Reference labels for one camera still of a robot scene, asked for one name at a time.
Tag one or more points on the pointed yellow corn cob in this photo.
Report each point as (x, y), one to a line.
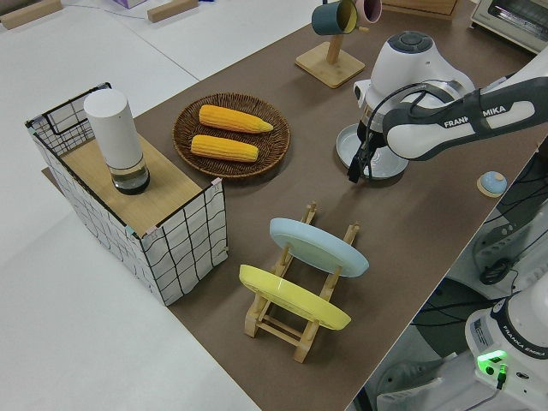
(231, 120)

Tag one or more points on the wooden plate rack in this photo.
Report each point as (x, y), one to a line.
(252, 321)

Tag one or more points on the green connector plug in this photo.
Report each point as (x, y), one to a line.
(502, 374)

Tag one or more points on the white power strip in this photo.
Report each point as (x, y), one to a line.
(496, 250)

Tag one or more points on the round wicker basket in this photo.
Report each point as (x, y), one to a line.
(186, 130)

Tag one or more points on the brown table mat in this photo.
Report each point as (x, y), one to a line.
(385, 257)

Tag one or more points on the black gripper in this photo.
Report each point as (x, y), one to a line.
(377, 136)

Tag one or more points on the blue dome on wooden base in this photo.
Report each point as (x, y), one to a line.
(492, 182)

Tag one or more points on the white cylinder with clear base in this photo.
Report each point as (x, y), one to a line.
(113, 128)

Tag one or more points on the pink mug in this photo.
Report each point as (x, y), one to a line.
(370, 8)

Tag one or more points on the small pink clip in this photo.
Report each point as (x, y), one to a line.
(217, 184)

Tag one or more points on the wooden drawer cabinet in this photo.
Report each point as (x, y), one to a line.
(419, 6)

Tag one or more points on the black plug adapter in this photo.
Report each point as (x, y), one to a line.
(494, 274)

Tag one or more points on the long wooden block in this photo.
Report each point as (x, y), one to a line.
(30, 13)
(171, 10)

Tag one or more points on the yellow plate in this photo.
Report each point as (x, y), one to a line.
(291, 295)

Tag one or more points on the purple box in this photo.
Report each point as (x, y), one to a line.
(128, 3)

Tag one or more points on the wooden mug tree stand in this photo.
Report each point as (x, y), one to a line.
(338, 70)

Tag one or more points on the blunt yellow corn cob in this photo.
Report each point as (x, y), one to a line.
(222, 147)

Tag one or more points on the cream toaster oven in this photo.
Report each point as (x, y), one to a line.
(484, 10)

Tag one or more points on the teal mug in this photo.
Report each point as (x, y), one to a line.
(323, 19)

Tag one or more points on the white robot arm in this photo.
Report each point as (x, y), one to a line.
(428, 137)

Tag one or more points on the light wooden board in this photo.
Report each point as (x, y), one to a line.
(167, 188)

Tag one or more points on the light blue plate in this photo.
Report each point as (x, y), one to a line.
(317, 248)

